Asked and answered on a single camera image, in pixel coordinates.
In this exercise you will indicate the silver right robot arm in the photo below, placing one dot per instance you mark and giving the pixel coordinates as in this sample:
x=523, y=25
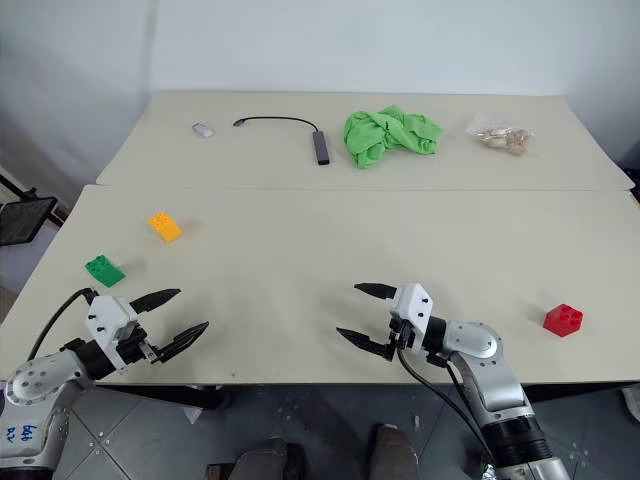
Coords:
x=495, y=380

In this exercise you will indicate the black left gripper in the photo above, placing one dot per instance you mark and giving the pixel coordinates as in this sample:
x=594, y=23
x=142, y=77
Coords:
x=134, y=347

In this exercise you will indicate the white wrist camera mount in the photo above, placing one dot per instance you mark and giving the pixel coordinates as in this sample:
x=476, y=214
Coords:
x=107, y=315
x=415, y=302

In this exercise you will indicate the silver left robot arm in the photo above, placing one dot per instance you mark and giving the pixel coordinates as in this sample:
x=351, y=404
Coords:
x=30, y=385

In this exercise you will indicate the green toy brick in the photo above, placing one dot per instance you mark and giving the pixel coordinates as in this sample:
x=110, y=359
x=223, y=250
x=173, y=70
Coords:
x=104, y=271

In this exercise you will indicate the crumpled silver foil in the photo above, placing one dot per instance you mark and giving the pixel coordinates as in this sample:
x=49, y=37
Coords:
x=488, y=471

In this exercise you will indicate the small white plastic gadget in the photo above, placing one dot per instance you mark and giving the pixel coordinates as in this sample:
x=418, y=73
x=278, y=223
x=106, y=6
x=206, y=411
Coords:
x=203, y=129

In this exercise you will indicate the dark brown rounded shape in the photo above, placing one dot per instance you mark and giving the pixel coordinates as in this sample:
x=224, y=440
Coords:
x=395, y=452
x=267, y=460

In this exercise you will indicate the orange toy brick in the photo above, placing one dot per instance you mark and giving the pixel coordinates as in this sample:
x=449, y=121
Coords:
x=165, y=227

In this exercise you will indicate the crumpled green cloth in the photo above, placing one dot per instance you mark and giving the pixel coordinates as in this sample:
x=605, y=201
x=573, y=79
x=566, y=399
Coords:
x=390, y=136

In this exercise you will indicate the red toy brick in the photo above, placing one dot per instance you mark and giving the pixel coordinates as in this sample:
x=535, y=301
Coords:
x=563, y=321

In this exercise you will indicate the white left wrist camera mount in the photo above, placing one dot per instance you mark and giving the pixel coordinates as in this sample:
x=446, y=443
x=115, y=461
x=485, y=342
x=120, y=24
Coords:
x=107, y=315

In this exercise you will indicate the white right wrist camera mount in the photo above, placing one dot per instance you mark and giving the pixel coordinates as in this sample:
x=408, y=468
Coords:
x=415, y=302

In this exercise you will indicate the clear bag of beige pieces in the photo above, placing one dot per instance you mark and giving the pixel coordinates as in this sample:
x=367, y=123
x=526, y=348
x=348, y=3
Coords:
x=502, y=136

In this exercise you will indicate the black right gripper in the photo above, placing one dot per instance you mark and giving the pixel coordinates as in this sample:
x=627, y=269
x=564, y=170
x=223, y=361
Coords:
x=401, y=334

